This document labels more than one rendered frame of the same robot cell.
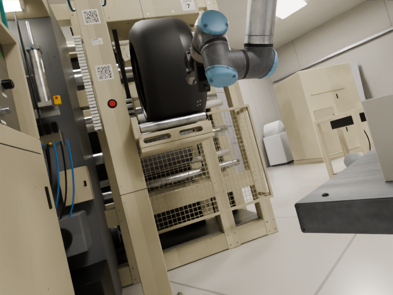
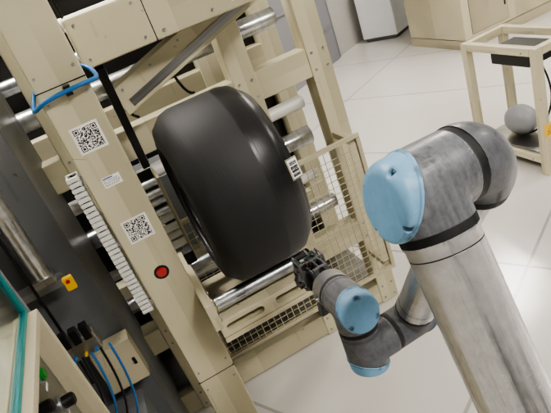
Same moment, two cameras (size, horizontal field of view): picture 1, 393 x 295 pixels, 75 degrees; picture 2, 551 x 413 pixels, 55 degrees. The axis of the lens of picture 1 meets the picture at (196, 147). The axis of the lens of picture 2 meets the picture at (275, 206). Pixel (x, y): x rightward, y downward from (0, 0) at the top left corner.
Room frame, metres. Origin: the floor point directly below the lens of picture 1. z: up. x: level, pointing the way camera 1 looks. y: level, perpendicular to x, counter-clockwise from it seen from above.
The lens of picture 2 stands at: (-0.12, -0.08, 1.81)
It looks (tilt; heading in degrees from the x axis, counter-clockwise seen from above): 27 degrees down; 2
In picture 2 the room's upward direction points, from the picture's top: 21 degrees counter-clockwise
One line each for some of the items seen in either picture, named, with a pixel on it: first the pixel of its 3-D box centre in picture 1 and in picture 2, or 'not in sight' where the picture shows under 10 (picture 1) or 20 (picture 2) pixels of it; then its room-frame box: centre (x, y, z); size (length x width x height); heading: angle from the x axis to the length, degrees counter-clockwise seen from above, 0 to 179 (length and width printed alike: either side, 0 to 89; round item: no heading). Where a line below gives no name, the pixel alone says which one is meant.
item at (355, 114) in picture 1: (353, 147); (524, 97); (2.92, -1.71, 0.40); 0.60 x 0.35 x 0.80; 15
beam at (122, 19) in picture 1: (151, 17); (161, 7); (1.71, 0.08, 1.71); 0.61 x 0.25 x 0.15; 105
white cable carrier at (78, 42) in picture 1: (89, 83); (113, 246); (1.25, 0.44, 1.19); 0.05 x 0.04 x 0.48; 15
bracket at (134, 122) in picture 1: (135, 134); (198, 287); (1.34, 0.29, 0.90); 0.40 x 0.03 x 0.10; 15
